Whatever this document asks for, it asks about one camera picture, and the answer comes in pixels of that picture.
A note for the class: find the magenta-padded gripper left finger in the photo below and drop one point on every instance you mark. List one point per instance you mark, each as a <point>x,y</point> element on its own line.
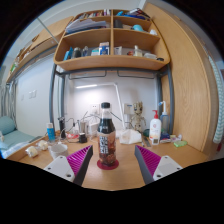
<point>80,160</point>

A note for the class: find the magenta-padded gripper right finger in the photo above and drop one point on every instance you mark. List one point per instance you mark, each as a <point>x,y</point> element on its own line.
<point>148,160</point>

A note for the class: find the dark cola drink bottle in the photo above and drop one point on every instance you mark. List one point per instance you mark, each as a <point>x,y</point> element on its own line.
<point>107,143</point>

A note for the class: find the grey metal ruler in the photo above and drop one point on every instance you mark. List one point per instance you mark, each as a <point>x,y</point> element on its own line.
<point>146,141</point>

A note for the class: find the small white digital clock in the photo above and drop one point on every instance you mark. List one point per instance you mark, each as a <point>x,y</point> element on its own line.
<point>154,140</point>

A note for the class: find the small black jar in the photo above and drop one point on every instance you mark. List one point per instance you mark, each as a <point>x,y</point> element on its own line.
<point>83,137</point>

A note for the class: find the white speckled mug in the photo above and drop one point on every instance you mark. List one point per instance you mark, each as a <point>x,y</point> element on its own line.
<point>59,150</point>

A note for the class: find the white plastic bag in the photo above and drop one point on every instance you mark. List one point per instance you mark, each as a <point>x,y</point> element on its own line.
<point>130,136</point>

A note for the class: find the white pump bottle red top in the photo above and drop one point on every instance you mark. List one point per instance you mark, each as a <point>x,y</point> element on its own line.
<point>155,128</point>

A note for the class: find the flat round red coaster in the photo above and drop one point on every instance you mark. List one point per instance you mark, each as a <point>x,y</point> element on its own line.
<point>115,165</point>

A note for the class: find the small green packet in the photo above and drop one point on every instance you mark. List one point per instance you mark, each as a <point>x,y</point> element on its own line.
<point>180,143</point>

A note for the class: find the tall black cylinder bottle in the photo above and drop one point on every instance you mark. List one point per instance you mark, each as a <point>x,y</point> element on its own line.
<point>62,126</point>

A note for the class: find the wrapped yellow bun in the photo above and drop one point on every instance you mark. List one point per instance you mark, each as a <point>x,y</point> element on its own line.
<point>42,145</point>
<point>31,151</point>

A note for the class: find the blue tube with white cap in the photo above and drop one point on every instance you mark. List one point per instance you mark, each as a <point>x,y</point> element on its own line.
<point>50,131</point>

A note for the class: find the wooden tree figurine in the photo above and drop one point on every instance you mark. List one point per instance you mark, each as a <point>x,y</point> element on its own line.
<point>137,116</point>

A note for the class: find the clear spray bottle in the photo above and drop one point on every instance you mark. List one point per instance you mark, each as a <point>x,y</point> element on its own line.
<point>164,116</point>

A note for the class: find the light blue bed mattress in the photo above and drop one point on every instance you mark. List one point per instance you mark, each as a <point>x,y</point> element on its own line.
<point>16,138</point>

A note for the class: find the white desk lamp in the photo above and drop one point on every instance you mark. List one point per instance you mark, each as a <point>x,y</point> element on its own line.
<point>96,85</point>

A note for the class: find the light teal pillow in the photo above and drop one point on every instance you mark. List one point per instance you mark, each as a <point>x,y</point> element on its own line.
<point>6,125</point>

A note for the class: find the wooden wardrobe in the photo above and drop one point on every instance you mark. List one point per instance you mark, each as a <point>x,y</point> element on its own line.
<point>186,83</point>

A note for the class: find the striped hanging towel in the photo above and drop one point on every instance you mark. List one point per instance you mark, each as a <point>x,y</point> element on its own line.
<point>217,106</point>

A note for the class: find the grey curtain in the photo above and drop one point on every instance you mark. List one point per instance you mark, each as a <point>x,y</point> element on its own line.
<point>8,100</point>

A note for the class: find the wooden shelf unit with items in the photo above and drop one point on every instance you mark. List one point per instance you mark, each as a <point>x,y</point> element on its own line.
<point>113,40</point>

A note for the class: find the long wooden wall shelf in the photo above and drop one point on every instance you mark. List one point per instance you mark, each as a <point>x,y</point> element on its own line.
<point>43,40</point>

